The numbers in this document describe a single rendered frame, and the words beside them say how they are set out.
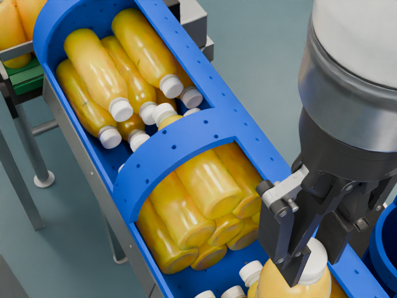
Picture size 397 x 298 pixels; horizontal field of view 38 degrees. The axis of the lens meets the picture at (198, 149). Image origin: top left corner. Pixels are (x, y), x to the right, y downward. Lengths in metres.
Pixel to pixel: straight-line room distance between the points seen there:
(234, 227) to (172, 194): 0.13
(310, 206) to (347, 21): 0.19
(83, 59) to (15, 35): 0.32
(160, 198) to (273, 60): 1.85
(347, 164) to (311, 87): 0.06
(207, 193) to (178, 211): 0.07
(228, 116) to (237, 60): 1.78
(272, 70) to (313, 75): 2.36
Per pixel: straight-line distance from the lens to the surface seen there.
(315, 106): 0.32
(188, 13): 1.64
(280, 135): 2.44
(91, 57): 1.13
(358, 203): 0.47
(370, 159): 0.35
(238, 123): 0.93
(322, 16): 0.29
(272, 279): 0.58
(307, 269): 0.54
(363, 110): 0.30
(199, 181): 0.88
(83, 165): 1.33
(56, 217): 2.27
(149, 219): 0.99
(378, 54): 0.27
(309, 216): 0.43
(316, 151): 0.36
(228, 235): 1.00
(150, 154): 0.89
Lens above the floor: 1.94
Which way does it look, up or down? 55 degrees down
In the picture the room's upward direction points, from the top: straight up
